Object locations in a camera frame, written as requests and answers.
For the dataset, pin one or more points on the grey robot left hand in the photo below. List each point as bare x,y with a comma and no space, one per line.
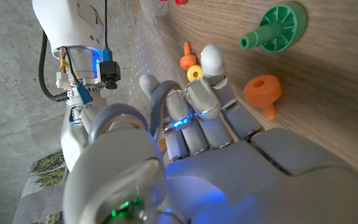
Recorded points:
244,186

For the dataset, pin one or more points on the orange toy carrot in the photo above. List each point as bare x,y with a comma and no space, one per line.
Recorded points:
187,60

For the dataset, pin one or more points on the green toy fruit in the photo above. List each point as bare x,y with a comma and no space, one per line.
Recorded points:
283,26

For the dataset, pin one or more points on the printed forest window backdrop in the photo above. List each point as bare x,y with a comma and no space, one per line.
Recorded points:
42,186

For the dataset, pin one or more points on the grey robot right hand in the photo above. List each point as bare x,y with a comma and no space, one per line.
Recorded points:
76,137

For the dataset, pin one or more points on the orange toy fruit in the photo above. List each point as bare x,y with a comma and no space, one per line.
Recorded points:
261,91

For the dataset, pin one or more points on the clear bubble wrap sheet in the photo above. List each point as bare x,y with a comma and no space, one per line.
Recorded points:
154,53

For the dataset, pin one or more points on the red toy fruit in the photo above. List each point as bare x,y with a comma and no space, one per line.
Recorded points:
181,2

